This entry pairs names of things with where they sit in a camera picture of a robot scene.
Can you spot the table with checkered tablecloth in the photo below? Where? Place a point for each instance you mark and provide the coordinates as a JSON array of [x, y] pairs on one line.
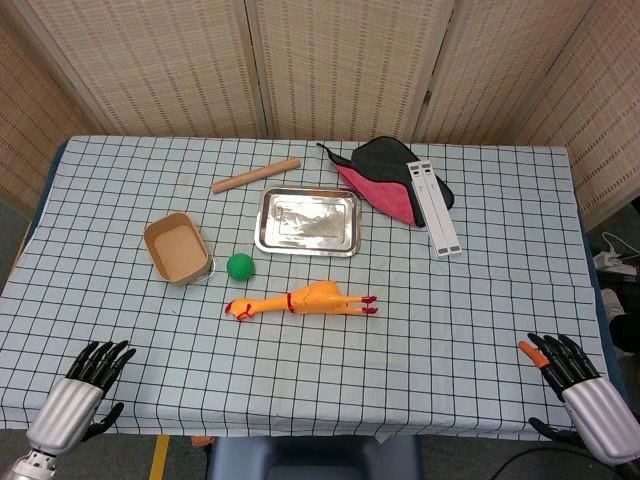
[[350, 370]]

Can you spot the red and black cloth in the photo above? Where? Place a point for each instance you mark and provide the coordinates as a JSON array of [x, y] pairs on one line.
[[380, 175]]

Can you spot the yellow rubber chicken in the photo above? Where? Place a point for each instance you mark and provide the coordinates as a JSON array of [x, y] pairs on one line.
[[310, 301]]

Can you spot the silver metal tray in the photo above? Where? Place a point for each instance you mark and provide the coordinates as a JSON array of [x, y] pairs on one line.
[[307, 221]]

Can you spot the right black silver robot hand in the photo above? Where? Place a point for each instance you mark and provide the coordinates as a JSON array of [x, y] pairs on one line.
[[595, 415]]

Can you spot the brown cardboard box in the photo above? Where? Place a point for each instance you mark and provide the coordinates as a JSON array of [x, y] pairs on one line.
[[176, 249]]

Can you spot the green ball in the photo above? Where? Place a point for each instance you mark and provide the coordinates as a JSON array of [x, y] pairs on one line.
[[241, 266]]

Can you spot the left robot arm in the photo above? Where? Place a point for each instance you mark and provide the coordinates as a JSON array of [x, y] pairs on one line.
[[30, 465]]

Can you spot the woven folding screen panel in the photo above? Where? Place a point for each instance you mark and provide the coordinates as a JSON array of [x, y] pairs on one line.
[[350, 65], [160, 65], [490, 70], [595, 130], [30, 115]]

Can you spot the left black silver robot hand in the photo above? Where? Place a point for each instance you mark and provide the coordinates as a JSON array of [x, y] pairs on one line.
[[67, 407]]

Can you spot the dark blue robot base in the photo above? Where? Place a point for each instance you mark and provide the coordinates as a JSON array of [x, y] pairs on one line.
[[315, 459]]

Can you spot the white flat stand bar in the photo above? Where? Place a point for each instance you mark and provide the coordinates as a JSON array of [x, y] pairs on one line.
[[428, 205], [441, 202]]

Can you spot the wooden rolling pin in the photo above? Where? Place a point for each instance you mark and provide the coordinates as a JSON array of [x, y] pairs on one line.
[[256, 175]]

